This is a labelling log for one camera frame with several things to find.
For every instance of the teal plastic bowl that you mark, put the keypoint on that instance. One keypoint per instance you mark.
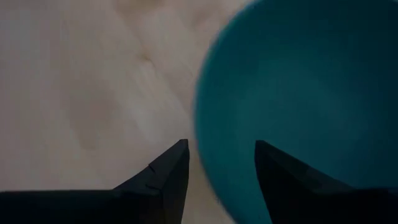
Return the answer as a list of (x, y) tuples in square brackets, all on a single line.
[(295, 93)]

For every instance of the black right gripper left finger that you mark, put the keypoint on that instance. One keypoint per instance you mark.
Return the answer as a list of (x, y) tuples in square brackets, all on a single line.
[(164, 186)]

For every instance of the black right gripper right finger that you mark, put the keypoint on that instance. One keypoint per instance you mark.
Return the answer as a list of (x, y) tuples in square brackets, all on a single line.
[(289, 193)]

